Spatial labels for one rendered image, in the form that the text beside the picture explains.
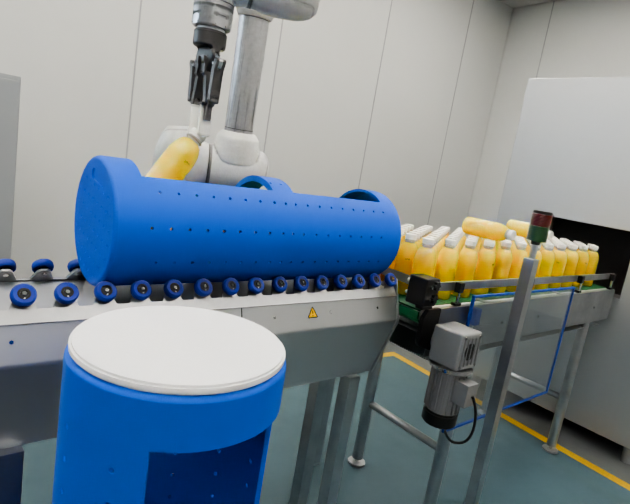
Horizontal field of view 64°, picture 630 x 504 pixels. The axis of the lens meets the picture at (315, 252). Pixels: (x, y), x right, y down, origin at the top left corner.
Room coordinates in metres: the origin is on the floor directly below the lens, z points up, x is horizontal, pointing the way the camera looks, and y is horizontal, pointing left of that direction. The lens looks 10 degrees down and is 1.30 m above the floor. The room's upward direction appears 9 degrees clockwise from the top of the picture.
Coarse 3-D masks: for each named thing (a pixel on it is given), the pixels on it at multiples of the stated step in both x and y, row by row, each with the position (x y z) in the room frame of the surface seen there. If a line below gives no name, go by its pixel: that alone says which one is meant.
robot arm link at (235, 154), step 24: (240, 24) 1.74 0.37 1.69; (264, 24) 1.75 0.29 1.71; (240, 48) 1.74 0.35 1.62; (264, 48) 1.77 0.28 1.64; (240, 72) 1.74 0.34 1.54; (240, 96) 1.75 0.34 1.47; (240, 120) 1.76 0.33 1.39; (216, 144) 1.75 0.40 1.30; (240, 144) 1.74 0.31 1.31; (216, 168) 1.73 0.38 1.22; (240, 168) 1.75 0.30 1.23; (264, 168) 1.79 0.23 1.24
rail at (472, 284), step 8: (472, 280) 1.73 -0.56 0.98; (480, 280) 1.75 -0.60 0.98; (488, 280) 1.79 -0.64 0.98; (496, 280) 1.83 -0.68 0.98; (504, 280) 1.86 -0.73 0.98; (512, 280) 1.91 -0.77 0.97; (536, 280) 2.04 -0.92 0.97; (544, 280) 2.09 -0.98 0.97; (552, 280) 2.14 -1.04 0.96; (560, 280) 2.19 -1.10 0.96; (568, 280) 2.25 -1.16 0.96; (576, 280) 2.31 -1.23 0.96; (584, 280) 2.37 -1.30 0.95; (440, 288) 1.60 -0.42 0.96; (448, 288) 1.63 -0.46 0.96; (464, 288) 1.69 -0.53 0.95; (472, 288) 1.73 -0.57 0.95
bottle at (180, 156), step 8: (192, 136) 1.18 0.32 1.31; (176, 144) 1.15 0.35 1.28; (184, 144) 1.16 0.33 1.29; (192, 144) 1.17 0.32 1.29; (200, 144) 1.19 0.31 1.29; (168, 152) 1.15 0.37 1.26; (176, 152) 1.14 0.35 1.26; (184, 152) 1.15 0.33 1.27; (192, 152) 1.16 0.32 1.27; (160, 160) 1.14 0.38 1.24; (168, 160) 1.13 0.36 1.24; (176, 160) 1.14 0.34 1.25; (184, 160) 1.15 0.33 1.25; (192, 160) 1.16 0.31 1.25; (152, 168) 1.13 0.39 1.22; (160, 168) 1.13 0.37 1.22; (168, 168) 1.13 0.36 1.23; (176, 168) 1.14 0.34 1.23; (184, 168) 1.15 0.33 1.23; (152, 176) 1.12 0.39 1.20; (160, 176) 1.12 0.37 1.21; (168, 176) 1.13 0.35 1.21; (176, 176) 1.14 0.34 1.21; (184, 176) 1.16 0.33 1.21
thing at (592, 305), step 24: (432, 312) 1.55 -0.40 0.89; (456, 312) 1.64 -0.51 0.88; (576, 312) 2.32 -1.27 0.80; (600, 312) 2.53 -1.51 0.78; (408, 336) 1.84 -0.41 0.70; (576, 336) 2.48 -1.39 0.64; (576, 360) 2.46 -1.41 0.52; (384, 408) 2.00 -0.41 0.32; (360, 432) 2.05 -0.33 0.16; (408, 432) 1.88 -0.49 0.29; (552, 432) 2.47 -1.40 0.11; (360, 456) 2.05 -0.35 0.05; (432, 480) 1.75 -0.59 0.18
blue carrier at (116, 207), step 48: (96, 192) 1.06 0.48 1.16; (144, 192) 1.02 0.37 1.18; (192, 192) 1.10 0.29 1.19; (240, 192) 1.19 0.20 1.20; (288, 192) 1.30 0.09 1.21; (96, 240) 1.04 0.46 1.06; (144, 240) 1.00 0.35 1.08; (192, 240) 1.07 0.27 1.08; (240, 240) 1.15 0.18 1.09; (288, 240) 1.25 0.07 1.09; (336, 240) 1.36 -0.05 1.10; (384, 240) 1.49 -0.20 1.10
